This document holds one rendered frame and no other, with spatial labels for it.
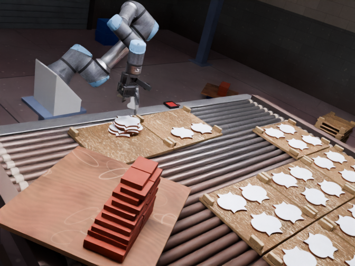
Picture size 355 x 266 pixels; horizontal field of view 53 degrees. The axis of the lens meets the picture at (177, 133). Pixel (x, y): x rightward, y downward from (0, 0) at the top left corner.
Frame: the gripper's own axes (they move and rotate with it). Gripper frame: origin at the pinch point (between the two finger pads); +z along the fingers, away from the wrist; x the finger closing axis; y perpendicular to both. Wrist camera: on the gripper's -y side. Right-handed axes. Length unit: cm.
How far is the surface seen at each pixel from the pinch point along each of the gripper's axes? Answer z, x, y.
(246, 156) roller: 15, 35, -59
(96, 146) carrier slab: 12.9, 11.6, 21.1
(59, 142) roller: 15.1, 2.0, 35.2
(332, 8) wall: -45, -232, -488
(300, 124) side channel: 13, 13, -133
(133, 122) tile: 6.9, 2.5, -2.5
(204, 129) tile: 11.5, 8.8, -46.8
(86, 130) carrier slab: 12.9, -3.7, 20.0
